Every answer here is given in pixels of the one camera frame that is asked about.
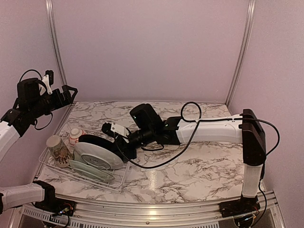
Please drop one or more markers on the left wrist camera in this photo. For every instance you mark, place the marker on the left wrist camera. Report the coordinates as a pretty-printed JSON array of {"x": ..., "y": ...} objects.
[{"x": 48, "y": 80}]

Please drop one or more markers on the black red plate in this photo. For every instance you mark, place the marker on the black red plate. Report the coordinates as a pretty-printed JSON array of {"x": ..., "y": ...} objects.
[{"x": 98, "y": 141}]

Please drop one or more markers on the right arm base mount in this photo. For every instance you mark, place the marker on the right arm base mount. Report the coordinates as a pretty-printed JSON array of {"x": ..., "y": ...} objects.
[{"x": 239, "y": 206}]

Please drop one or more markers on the left aluminium frame post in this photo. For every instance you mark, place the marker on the left aluminium frame post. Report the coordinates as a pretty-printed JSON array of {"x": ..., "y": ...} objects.
[{"x": 54, "y": 39}]

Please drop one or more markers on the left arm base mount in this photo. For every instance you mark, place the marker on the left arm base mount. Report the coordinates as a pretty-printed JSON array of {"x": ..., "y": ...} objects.
[{"x": 51, "y": 203}]

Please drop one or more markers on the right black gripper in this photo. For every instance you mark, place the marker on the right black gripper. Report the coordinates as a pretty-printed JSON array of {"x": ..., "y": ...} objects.
[{"x": 131, "y": 153}]

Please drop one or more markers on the patterned beige tall cup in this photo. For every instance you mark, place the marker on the patterned beige tall cup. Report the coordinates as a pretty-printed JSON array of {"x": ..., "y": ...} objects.
[{"x": 59, "y": 151}]

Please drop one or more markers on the pale green plate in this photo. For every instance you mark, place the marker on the pale green plate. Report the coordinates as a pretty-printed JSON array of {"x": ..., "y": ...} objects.
[{"x": 90, "y": 171}]

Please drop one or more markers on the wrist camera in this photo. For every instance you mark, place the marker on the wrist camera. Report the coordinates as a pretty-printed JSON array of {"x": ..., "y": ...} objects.
[
  {"x": 48, "y": 80},
  {"x": 111, "y": 128}
]

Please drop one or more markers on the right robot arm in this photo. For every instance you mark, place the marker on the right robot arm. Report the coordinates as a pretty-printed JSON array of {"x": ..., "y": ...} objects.
[{"x": 242, "y": 128}]

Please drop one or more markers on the aluminium frame post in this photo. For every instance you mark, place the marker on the aluminium frame post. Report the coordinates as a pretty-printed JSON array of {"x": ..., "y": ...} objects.
[
  {"x": 54, "y": 39},
  {"x": 243, "y": 49}
]

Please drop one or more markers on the right aluminium frame post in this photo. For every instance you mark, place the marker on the right aluminium frame post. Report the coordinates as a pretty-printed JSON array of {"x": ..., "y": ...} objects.
[{"x": 243, "y": 49}]

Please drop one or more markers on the white red small bowl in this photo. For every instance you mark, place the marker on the white red small bowl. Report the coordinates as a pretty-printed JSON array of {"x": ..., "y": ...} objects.
[{"x": 74, "y": 135}]

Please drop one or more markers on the white wire dish rack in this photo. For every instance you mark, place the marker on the white wire dish rack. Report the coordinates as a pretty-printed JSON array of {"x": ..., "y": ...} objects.
[{"x": 49, "y": 169}]

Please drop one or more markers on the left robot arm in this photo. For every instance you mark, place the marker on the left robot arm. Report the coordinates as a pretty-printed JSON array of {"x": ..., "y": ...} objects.
[{"x": 35, "y": 99}]

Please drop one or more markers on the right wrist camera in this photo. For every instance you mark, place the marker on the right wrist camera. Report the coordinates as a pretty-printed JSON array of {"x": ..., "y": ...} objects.
[{"x": 111, "y": 128}]

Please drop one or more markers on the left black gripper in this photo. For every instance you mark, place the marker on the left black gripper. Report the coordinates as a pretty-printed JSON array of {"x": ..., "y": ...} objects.
[{"x": 67, "y": 99}]

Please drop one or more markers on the large white plate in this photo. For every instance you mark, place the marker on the large white plate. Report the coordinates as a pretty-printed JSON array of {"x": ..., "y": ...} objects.
[{"x": 97, "y": 156}]

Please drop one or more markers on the front aluminium rail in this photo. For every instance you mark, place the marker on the front aluminium rail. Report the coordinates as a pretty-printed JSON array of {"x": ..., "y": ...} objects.
[{"x": 104, "y": 214}]

